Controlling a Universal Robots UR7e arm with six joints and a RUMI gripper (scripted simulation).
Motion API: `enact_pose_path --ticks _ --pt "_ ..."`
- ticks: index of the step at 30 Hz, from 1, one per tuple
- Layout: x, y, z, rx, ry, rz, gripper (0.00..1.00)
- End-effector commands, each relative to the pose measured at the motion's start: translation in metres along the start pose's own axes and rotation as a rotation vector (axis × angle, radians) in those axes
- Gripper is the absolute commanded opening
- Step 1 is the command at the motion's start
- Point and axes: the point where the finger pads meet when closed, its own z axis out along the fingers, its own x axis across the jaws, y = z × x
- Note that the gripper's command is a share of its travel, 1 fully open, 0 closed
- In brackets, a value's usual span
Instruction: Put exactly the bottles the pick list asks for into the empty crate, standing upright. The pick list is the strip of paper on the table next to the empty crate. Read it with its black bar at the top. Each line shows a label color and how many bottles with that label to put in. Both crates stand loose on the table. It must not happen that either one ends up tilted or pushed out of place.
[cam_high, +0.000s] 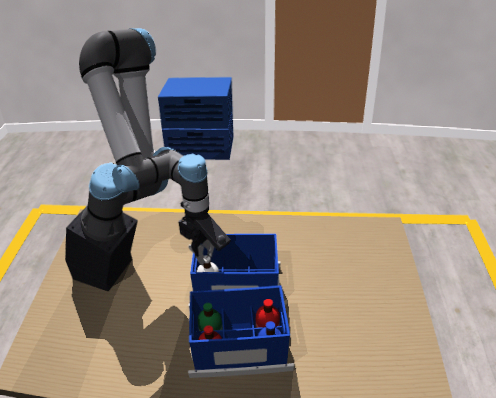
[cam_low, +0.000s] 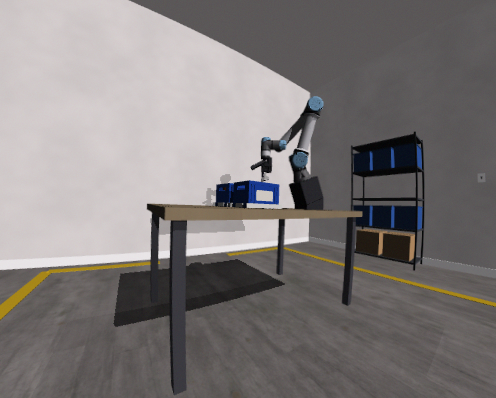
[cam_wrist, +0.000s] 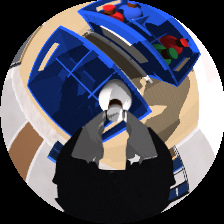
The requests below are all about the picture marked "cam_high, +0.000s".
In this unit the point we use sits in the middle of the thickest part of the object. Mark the red bottle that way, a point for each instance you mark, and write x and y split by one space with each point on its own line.
266 313
209 334

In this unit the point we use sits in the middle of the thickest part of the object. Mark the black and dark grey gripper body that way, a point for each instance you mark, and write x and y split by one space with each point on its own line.
188 228

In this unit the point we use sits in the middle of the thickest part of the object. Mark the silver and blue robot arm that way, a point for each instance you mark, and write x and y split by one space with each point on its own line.
133 177

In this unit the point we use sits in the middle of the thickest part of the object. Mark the green bottle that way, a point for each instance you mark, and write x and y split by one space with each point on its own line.
209 317

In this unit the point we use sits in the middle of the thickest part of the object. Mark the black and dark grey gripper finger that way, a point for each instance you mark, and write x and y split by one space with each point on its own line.
209 247
197 249

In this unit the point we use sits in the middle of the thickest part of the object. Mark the blue crate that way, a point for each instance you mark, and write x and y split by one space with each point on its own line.
239 346
245 251

